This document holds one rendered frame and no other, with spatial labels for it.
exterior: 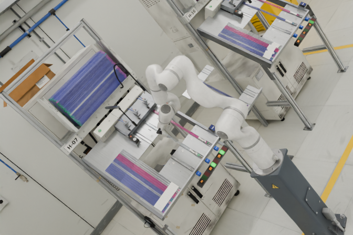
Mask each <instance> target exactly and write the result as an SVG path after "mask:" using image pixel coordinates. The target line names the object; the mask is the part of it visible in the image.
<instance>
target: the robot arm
mask: <svg viewBox="0 0 353 235"><path fill-rule="evenodd" d="M182 78H183V79H184V80H185V83H186V88H187V92H188V95H189V96H190V97H191V98H192V99H193V100H194V101H195V102H197V103H198V104H199V105H201V106H203V107H205V108H215V107H219V108H222V109H223V110H224V111H223V113H222V114H221V116H220V117H219V119H218V121H217V123H216V125H215V131H216V134H217V135H218V137H219V138H221V139H223V140H231V141H236V142H238V143H239V145H240V146H241V147H242V149H243V150H244V151H245V152H246V153H247V154H248V156H249V157H250V158H251V159H252V160H253V162H254V163H253V171H254V172H255V173H256V174H257V175H260V176H266V175H269V174H271V173H273V172H274V171H276V170H277V169H278V168H279V167H280V166H281V164H282V162H283V159H284V156H283V153H282V152H281V151H280V150H279V149H276V148H270V147H269V146H268V144H267V143H266V142H265V141H264V139H263V138H262V137H261V136H260V134H259V133H258V132H257V130H256V129H254V128H253V127H251V126H246V127H244V128H242V129H241V126H242V124H243V122H244V121H245V119H246V117H247V115H248V107H247V105H246V104H245V103H244V102H243V101H241V100H239V99H236V98H231V97H226V96H223V95H220V94H217V93H216V92H214V91H213V90H211V89H210V88H209V87H207V86H206V85H205V84H204V83H203V82H202V81H201V80H200V79H199V78H198V76H197V74H196V71H195V68H194V65H193V63H192V61H191V60H190V59H189V58H188V57H186V56H176V57H175V58H173V59H172V60H171V62H170V63H169V64H168V65H167V67H166V68H165V69H164V70H163V69H162V67H161V66H160V65H157V64H153V65H149V66H148V67H147V68H146V79H147V82H148V85H149V88H150V91H151V94H152V97H153V100H154V102H155V103H156V104H158V105H160V107H159V122H158V125H157V128H158V130H157V132H156V133H157V134H161V135H162V131H163V130H164V129H165V128H166V127H167V126H168V125H170V122H171V118H172V116H173V115H174V114H175V113H177V112H178V111H179V110H180V108H181V104H180V101H179V98H178V97H177V96H176V95H175V94H173V93H171V92H167V91H171V90H172V89H174V88H175V87H176V86H177V84H178V83H179V82H180V80H181V79H182ZM167 102H170V103H169V104H167ZM160 130H161V131H160Z"/></svg>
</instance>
